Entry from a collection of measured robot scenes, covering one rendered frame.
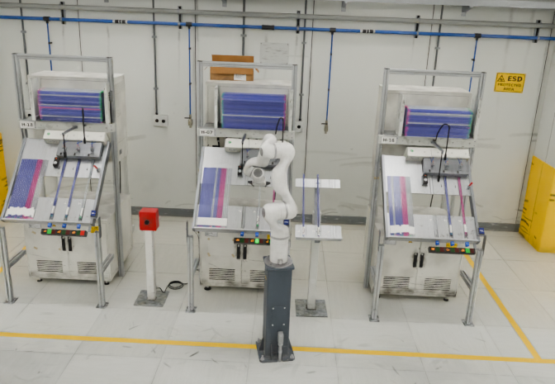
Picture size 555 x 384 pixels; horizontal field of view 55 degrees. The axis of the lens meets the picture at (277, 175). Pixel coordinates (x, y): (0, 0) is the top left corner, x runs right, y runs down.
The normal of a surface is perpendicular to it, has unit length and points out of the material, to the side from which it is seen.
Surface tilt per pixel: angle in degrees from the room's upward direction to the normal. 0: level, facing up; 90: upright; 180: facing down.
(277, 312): 90
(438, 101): 90
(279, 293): 90
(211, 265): 90
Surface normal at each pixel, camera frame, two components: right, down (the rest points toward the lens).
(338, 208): -0.03, 0.30
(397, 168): 0.00, -0.47
